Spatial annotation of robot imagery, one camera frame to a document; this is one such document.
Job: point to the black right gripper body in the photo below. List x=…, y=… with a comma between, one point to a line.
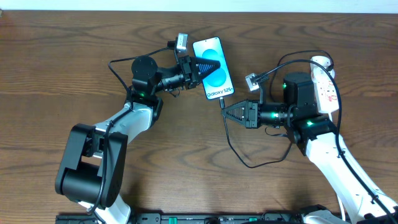
x=252, y=114

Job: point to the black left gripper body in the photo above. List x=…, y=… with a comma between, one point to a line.
x=186, y=72

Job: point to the blue Galaxy smartphone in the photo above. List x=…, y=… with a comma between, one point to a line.
x=218, y=82

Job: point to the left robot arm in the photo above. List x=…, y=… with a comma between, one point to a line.
x=92, y=167

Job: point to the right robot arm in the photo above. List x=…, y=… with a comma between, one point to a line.
x=318, y=138

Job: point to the white power strip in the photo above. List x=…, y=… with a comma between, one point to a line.
x=325, y=92

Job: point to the white USB wall charger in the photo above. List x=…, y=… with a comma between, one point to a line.
x=324, y=61

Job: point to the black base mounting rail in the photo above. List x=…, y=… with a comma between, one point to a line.
x=321, y=216

